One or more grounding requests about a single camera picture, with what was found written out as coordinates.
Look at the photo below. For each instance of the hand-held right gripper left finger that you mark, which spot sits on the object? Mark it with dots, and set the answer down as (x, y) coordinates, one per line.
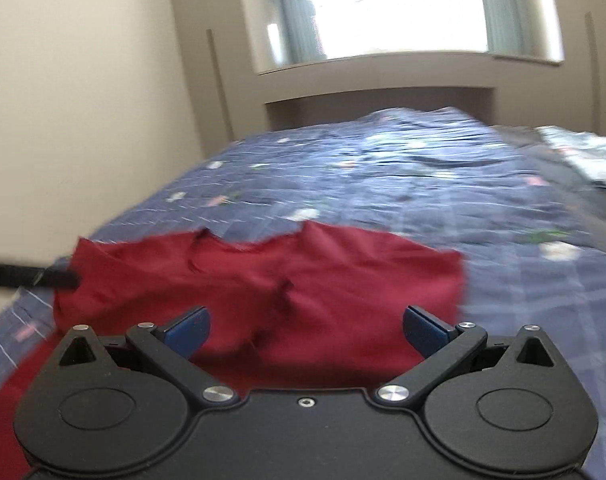
(189, 332)

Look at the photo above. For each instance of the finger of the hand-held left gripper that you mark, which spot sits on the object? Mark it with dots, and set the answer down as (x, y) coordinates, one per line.
(43, 277)

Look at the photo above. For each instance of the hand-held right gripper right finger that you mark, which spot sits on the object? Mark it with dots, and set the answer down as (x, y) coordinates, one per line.
(423, 332)

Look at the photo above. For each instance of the dark red garment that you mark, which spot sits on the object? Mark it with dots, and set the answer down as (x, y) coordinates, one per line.
(303, 285)

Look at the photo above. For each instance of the blue plaid floral quilt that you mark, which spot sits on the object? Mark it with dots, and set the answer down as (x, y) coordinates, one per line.
(433, 180)

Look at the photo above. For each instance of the grey quilted blanket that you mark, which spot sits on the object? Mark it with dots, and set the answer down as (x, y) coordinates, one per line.
(583, 200)

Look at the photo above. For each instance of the light printed folded cloth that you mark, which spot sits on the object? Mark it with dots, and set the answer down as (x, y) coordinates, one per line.
(590, 157)

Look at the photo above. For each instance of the beige built-in cabinet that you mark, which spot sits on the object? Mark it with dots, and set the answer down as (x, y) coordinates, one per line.
(363, 77)

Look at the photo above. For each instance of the bright window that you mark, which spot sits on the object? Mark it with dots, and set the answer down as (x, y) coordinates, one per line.
(398, 5)

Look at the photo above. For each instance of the pale blue curtain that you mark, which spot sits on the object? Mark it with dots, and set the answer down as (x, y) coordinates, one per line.
(513, 5)
(298, 10)

